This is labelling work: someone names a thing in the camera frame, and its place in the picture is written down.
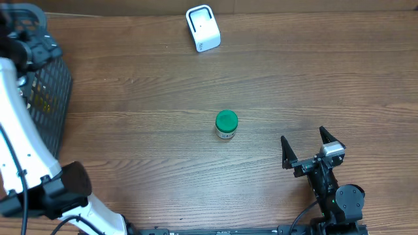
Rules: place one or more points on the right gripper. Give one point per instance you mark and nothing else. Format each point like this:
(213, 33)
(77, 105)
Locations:
(304, 166)

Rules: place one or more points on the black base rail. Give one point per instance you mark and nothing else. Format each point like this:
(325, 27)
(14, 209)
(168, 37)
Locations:
(222, 231)

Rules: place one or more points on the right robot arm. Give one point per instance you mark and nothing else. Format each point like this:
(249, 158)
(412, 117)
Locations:
(336, 209)

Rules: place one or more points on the grey plastic mesh basket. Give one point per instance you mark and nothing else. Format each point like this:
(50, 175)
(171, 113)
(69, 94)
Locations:
(43, 78)

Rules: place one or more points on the green lid jar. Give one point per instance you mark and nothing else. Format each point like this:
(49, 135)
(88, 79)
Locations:
(226, 124)

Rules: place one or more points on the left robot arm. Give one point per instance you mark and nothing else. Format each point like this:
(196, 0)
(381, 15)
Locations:
(35, 183)

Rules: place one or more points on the white barcode scanner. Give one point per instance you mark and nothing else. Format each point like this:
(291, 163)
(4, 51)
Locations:
(203, 28)

